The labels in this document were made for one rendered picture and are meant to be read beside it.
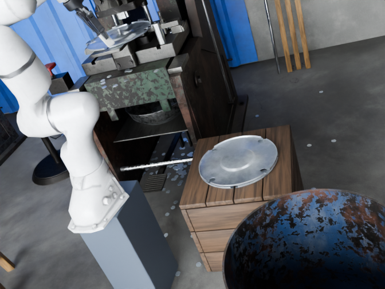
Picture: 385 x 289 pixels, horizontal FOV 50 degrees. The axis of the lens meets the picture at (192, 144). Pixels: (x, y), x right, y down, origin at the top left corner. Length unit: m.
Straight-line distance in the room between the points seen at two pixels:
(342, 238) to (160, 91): 0.96
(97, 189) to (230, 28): 1.99
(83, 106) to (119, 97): 0.68
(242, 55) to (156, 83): 1.45
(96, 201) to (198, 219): 0.36
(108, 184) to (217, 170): 0.40
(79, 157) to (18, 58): 0.34
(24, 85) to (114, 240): 0.58
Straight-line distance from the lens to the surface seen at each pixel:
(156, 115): 1.93
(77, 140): 1.23
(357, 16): 3.07
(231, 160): 1.48
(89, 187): 1.30
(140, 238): 1.43
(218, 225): 1.43
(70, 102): 1.18
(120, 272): 1.54
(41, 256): 2.14
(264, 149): 1.50
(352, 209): 1.13
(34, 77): 1.14
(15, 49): 1.11
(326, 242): 1.24
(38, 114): 1.22
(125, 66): 1.82
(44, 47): 3.56
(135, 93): 1.80
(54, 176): 2.62
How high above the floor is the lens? 1.21
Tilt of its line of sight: 31 degrees down
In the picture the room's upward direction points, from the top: 20 degrees counter-clockwise
